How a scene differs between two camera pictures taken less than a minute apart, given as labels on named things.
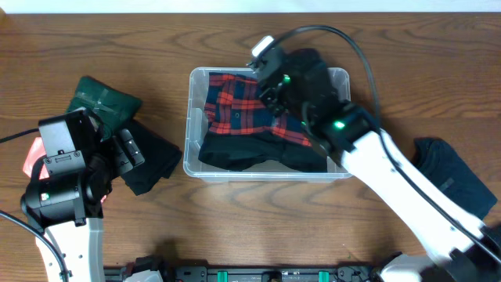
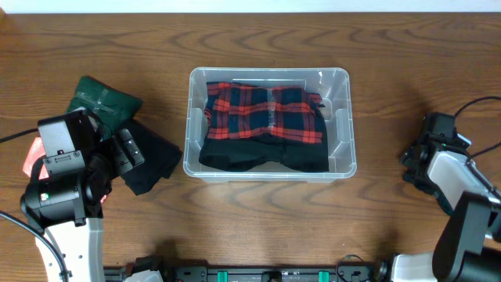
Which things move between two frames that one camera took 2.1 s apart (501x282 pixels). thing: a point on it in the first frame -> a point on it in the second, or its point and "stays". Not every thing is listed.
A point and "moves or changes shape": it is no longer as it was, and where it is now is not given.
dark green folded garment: [111, 110] stays
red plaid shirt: [235, 105] moves or changes shape
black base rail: [174, 272] stays
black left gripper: [127, 150] stays
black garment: [229, 151] stays
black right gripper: [275, 97] -> [406, 158]
